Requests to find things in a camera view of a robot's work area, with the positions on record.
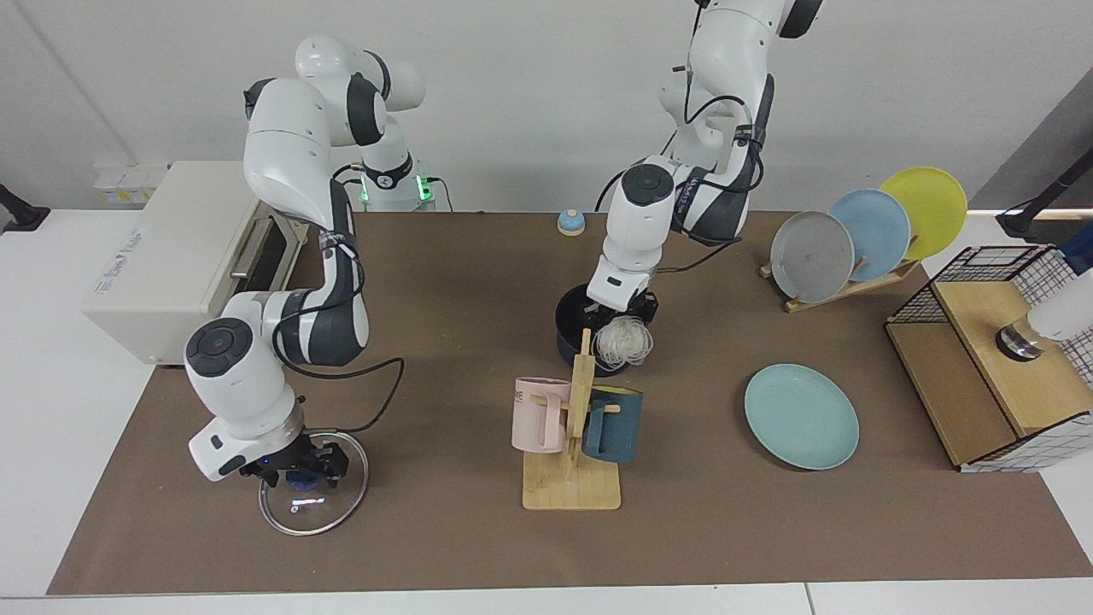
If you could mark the white vermicelli bundle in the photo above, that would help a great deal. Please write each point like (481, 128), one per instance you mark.
(623, 342)

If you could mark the glass lid with blue knob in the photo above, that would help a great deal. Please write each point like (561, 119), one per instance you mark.
(324, 512)

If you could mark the grey plate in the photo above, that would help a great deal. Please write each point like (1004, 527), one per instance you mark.
(811, 256)

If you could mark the wooden plate rack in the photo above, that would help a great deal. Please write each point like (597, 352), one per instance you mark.
(820, 301)

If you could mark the teal plate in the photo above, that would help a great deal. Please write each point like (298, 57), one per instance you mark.
(803, 418)

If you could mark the light blue plate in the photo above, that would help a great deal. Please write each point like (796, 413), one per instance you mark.
(879, 226)

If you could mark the yellow plate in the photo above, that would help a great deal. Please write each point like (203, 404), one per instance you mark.
(935, 205)

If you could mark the small blue round bell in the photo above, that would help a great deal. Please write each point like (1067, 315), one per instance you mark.
(571, 224)

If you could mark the dark teal cup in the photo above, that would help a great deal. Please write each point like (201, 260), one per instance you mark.
(619, 427)

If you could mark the brown table cloth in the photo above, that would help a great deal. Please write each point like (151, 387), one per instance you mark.
(444, 384)

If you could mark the pink cup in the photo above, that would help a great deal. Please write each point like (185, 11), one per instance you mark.
(534, 418)

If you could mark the wooden cup stand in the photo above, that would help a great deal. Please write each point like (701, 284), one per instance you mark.
(572, 487)

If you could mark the pale toaster oven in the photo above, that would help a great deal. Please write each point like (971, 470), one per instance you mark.
(145, 273)

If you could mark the white cylinder with silver cap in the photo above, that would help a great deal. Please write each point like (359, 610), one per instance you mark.
(1063, 316)

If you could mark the white wall socket strip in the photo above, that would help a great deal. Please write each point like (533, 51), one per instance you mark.
(128, 184)

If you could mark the black clamp mount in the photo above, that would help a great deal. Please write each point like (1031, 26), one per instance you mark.
(21, 213)

